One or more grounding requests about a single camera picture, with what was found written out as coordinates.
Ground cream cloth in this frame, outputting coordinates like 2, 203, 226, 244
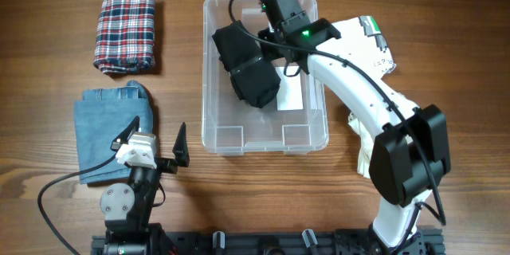
343, 88, 402, 179

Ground black cable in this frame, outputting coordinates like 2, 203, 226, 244
228, 0, 447, 227
37, 153, 120, 255

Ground red navy plaid folded cloth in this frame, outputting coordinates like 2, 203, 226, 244
93, 0, 155, 74

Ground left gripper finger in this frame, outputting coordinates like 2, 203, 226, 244
111, 116, 139, 147
172, 122, 190, 167

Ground left black cable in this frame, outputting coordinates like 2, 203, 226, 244
37, 153, 120, 255

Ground right black cable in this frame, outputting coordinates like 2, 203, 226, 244
228, 0, 447, 227

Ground folded blue denim jeans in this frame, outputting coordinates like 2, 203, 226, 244
74, 80, 154, 171

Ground white label in container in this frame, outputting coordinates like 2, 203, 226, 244
276, 66, 303, 111

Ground black garment with tape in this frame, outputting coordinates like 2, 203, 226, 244
212, 21, 281, 108

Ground white printed shirt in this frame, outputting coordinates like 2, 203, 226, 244
333, 15, 396, 79

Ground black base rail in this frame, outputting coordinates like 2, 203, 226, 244
90, 228, 446, 255

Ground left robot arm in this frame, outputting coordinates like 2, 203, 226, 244
91, 116, 190, 255

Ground clear plastic storage container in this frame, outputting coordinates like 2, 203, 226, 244
202, 0, 329, 156

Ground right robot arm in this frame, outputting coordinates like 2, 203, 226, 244
261, 0, 451, 254

